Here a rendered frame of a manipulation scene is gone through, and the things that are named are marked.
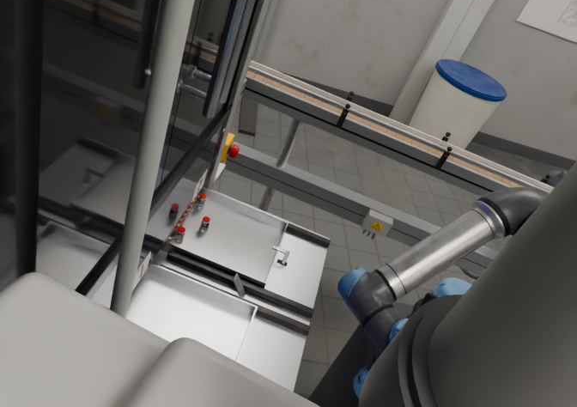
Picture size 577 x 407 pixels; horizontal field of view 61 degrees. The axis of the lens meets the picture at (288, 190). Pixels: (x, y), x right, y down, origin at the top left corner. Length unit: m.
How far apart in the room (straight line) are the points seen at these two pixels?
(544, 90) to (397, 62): 1.39
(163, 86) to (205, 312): 0.81
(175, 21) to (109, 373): 0.29
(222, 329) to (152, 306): 0.17
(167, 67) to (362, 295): 0.66
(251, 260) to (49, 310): 1.03
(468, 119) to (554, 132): 1.43
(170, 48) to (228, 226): 1.01
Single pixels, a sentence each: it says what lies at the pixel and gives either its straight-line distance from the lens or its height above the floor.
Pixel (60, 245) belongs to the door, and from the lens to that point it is 0.64.
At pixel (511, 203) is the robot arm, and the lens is 1.10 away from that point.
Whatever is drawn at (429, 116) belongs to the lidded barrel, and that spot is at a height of 0.35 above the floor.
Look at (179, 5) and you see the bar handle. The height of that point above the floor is 1.69.
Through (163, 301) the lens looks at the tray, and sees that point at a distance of 1.22.
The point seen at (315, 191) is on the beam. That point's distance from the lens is 2.34.
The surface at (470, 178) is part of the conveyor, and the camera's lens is 2.24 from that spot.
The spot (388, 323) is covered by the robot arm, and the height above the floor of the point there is 1.17.
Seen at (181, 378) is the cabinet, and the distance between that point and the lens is 0.30.
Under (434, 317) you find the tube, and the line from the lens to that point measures 0.17.
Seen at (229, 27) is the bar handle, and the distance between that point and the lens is 0.73.
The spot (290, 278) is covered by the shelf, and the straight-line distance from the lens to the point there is 1.37.
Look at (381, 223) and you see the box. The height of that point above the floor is 0.53.
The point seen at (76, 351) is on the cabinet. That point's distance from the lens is 0.34.
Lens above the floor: 1.84
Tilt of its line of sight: 36 degrees down
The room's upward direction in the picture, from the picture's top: 23 degrees clockwise
